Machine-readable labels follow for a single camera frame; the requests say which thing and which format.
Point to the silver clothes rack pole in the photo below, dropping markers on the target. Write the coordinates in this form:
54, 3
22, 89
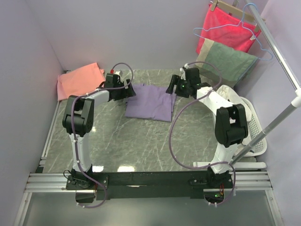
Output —
269, 89

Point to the folded pink t shirt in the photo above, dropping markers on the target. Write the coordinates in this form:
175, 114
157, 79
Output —
80, 81

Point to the red towel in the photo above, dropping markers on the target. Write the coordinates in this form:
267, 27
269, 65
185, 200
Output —
227, 30

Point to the green and beige towel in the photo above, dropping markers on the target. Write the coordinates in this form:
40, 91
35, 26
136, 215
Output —
217, 60

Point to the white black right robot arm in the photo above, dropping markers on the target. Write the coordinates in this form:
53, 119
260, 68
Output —
230, 119

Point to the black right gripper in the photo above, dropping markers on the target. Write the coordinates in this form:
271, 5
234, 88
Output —
177, 80

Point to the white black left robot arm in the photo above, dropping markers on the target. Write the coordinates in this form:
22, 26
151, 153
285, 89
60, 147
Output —
78, 118

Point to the white t shirt with print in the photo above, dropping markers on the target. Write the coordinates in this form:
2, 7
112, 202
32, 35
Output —
229, 94

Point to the white laundry basket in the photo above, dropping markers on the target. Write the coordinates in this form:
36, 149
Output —
255, 128

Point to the wooden clip hanger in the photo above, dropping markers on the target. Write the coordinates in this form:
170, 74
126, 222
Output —
232, 9

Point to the purple t shirt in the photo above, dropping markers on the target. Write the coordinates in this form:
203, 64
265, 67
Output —
150, 102

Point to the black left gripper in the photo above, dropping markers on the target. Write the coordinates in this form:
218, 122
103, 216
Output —
127, 93

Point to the black base beam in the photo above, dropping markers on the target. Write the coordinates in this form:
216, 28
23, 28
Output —
118, 185

